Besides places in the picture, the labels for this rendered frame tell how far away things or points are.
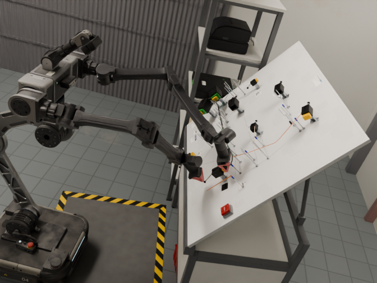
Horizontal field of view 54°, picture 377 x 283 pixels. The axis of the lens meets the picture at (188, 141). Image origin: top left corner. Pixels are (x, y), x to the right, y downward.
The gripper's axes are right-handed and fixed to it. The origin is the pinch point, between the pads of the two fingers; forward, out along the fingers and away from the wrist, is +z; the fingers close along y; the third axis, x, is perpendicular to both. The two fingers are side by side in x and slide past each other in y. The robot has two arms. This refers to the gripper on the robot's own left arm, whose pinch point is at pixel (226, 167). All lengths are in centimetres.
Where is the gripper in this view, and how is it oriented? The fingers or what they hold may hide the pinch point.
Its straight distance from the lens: 206.4
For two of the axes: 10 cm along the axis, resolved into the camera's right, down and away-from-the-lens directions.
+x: -9.5, 1.1, 3.0
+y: 1.6, -6.4, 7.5
